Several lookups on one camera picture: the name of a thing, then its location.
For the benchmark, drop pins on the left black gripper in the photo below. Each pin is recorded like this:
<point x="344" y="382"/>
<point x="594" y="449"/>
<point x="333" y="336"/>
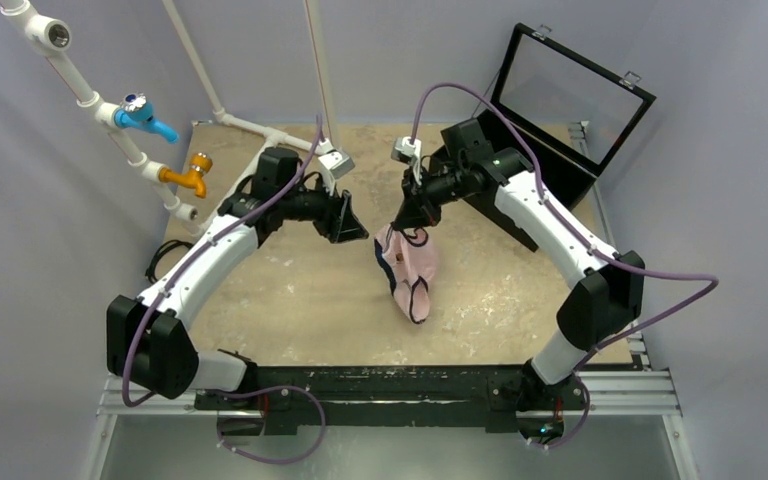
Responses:
<point x="337" y="222"/>

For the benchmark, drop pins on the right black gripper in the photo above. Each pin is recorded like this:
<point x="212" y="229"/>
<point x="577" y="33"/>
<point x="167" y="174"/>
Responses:
<point x="417" y="204"/>

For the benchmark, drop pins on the pink underwear navy trim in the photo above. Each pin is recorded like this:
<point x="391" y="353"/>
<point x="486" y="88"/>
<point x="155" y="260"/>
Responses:
<point x="410" y="270"/>

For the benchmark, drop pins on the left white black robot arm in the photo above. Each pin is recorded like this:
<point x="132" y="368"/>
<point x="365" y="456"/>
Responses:
<point x="147" y="337"/>

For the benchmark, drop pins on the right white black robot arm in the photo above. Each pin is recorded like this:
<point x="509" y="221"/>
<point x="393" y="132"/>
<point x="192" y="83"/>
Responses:
<point x="605" y="294"/>

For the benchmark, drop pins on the orange faucet tap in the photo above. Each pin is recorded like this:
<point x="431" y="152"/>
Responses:
<point x="199" y="165"/>

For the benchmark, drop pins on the black box with glass lid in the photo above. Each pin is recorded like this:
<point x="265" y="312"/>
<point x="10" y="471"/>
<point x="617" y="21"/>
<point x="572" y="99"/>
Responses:
<point x="574" y="113"/>

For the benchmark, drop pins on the blue faucet tap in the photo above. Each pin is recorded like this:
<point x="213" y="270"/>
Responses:
<point x="137" y="112"/>

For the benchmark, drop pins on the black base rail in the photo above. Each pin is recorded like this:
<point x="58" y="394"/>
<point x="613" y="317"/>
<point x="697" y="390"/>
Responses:
<point x="496" y="398"/>

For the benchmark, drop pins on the aluminium frame rails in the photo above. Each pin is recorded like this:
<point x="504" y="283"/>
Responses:
<point x="301" y="303"/>

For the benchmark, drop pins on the white PVC pipe frame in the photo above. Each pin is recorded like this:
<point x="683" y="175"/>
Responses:
<point x="51" y="38"/>

